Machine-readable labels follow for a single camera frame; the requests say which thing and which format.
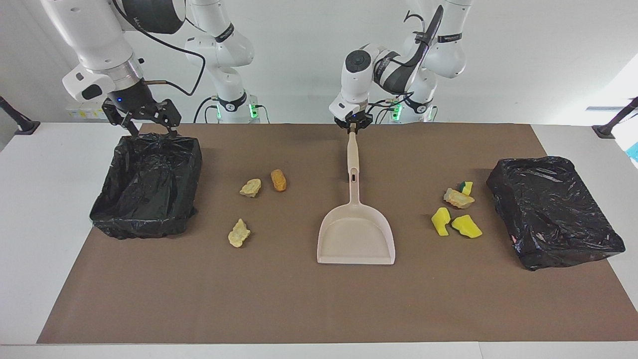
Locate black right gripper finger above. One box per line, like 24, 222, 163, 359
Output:
102, 101, 141, 138
146, 98, 182, 138

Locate pale yellow chunk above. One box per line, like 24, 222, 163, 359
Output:
228, 218, 251, 248
239, 178, 262, 198

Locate beige plastic dustpan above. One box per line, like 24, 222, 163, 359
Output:
317, 168, 396, 265

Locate black bag lined bin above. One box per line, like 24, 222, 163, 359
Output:
89, 132, 203, 240

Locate black bag bin pink tear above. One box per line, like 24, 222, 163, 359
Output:
486, 156, 626, 271

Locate white box yellow labels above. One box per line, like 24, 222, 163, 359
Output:
66, 102, 109, 120

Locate black stand pole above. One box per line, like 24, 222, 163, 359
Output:
592, 96, 638, 140
0, 95, 41, 136

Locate brown table mat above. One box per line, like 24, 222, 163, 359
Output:
36, 123, 638, 345

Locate black base cable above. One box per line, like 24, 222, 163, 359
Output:
193, 97, 218, 124

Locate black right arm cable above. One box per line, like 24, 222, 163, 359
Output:
113, 0, 207, 96

